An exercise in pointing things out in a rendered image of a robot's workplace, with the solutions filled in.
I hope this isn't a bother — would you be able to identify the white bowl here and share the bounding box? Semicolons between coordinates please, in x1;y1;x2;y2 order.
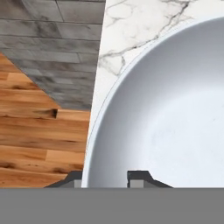
80;17;224;189

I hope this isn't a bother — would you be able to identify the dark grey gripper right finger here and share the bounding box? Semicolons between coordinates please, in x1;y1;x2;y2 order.
126;170;173;189

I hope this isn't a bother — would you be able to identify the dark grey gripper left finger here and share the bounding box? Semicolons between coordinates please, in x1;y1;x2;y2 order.
45;171;84;189

